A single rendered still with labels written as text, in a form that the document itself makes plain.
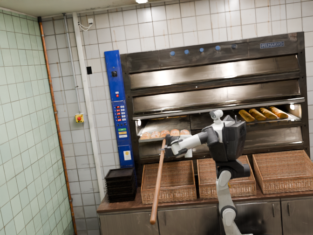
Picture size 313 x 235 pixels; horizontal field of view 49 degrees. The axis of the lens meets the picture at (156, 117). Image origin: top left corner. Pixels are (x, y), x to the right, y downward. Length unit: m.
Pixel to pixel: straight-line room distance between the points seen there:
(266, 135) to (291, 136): 0.27
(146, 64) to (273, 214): 2.00
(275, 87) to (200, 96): 0.80
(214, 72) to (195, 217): 1.52
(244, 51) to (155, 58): 0.94
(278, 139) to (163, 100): 1.33
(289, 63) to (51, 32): 2.57
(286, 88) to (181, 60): 1.15
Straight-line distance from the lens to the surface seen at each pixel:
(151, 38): 3.80
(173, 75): 3.79
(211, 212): 3.58
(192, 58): 3.79
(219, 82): 3.80
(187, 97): 3.81
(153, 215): 1.94
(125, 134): 3.89
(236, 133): 2.84
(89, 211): 4.33
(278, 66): 3.90
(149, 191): 3.55
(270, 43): 3.90
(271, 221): 3.71
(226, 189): 3.07
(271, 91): 3.91
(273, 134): 4.00
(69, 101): 4.01
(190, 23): 3.79
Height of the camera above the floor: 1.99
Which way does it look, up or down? 9 degrees down
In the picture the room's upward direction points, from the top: 7 degrees counter-clockwise
